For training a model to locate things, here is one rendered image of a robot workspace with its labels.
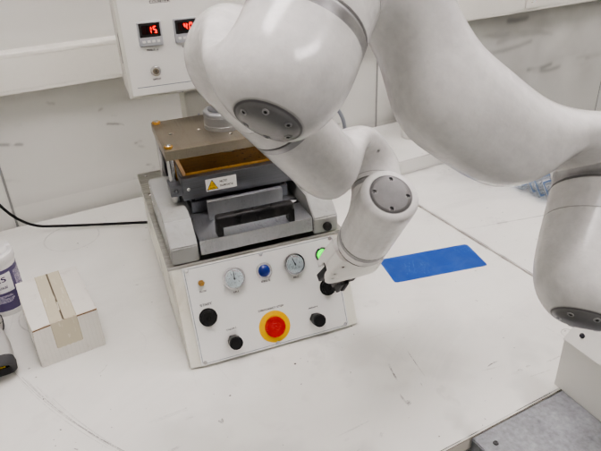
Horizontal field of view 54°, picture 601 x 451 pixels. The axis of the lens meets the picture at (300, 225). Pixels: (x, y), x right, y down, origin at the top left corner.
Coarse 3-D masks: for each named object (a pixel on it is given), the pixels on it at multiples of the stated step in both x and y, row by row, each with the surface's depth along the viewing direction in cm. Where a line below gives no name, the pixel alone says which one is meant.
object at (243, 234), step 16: (256, 192) 113; (272, 192) 115; (288, 192) 122; (208, 208) 111; (224, 208) 113; (240, 208) 114; (304, 208) 115; (192, 224) 112; (208, 224) 111; (256, 224) 111; (272, 224) 110; (288, 224) 111; (304, 224) 112; (208, 240) 106; (224, 240) 107; (240, 240) 109; (256, 240) 110
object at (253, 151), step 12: (204, 156) 118; (216, 156) 118; (228, 156) 117; (240, 156) 117; (252, 156) 117; (264, 156) 117; (180, 168) 117; (192, 168) 112; (204, 168) 112; (216, 168) 113
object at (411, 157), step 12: (384, 132) 200; (396, 132) 199; (396, 144) 190; (408, 144) 190; (396, 156) 182; (408, 156) 181; (420, 156) 181; (432, 156) 183; (408, 168) 180; (420, 168) 183
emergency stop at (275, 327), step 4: (276, 316) 112; (268, 320) 111; (272, 320) 111; (276, 320) 111; (280, 320) 111; (268, 324) 111; (272, 324) 111; (276, 324) 111; (280, 324) 112; (284, 324) 112; (268, 328) 111; (272, 328) 111; (276, 328) 111; (280, 328) 112; (284, 328) 112; (268, 332) 111; (272, 332) 111; (276, 332) 111; (280, 332) 112; (272, 336) 111; (276, 336) 112
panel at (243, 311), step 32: (256, 256) 111; (192, 288) 107; (224, 288) 109; (256, 288) 111; (288, 288) 113; (320, 288) 114; (192, 320) 107; (224, 320) 109; (256, 320) 111; (288, 320) 113; (224, 352) 109
